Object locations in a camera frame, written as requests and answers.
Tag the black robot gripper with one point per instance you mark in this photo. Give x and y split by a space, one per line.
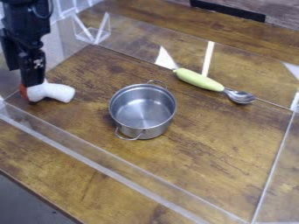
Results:
26 23

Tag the red and white plush mushroom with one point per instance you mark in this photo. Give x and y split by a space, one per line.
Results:
58 92

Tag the small silver metal pot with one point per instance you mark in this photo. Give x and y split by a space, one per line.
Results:
141 109

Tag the black bar at back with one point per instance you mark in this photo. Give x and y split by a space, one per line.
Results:
228 10

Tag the clear acrylic enclosure wall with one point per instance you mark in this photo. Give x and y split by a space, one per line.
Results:
224 165

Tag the green handled metal spoon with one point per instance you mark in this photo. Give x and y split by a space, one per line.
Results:
203 82

